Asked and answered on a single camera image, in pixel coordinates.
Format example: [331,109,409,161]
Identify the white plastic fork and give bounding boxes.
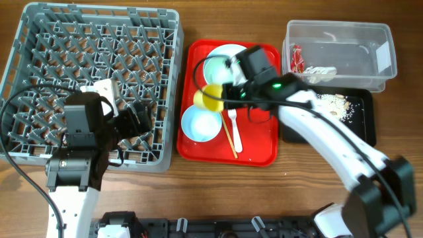
[227,109,243,153]

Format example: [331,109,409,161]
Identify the light blue plate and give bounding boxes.
[203,44,246,85]

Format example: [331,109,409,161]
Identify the clear plastic bin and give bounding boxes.
[282,20,398,93]

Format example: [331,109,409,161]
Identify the yellow plastic cup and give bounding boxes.
[193,84,224,112]

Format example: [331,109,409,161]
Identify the left black cable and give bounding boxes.
[0,84,83,238]

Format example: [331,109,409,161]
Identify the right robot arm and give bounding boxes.
[222,46,416,237]

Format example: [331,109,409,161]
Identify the red serving tray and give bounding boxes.
[176,39,279,167]

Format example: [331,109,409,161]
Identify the black cable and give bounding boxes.
[192,54,311,110]
[0,84,83,238]

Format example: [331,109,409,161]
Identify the red snack wrapper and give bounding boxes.
[290,44,305,73]

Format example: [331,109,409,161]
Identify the wooden chopstick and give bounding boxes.
[219,112,238,159]

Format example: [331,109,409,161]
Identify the grey dishwasher rack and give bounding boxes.
[1,3,184,173]

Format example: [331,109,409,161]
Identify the white tissue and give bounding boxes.
[303,66,337,84]

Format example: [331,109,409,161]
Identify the light blue bowl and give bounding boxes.
[181,105,222,142]

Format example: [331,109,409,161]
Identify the rice food scraps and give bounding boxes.
[317,94,359,124]

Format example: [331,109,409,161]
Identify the black waste tray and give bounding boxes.
[282,85,377,148]

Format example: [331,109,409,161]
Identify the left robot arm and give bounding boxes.
[46,92,153,237]

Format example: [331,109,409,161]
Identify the right black cable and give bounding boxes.
[192,54,311,110]

